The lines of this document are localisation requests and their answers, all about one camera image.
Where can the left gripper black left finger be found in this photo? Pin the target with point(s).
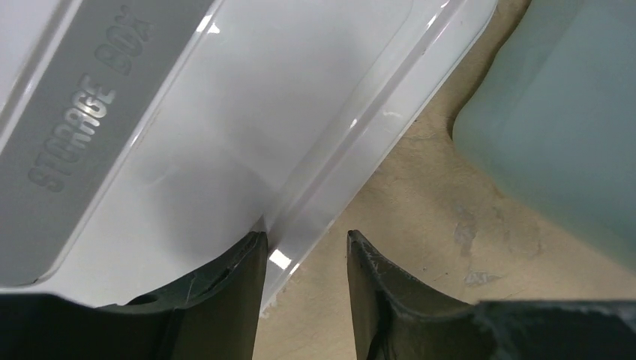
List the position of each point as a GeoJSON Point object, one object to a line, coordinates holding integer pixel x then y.
{"type": "Point", "coordinates": [209, 313]}

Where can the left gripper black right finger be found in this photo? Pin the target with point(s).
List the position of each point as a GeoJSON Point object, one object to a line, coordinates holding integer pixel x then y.
{"type": "Point", "coordinates": [396, 316]}

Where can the white plastic bin lid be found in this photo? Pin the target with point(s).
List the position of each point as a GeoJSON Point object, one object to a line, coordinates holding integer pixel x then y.
{"type": "Point", "coordinates": [143, 139]}

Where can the teal plastic bin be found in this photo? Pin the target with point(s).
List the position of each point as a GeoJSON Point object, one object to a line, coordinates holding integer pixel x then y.
{"type": "Point", "coordinates": [553, 121]}

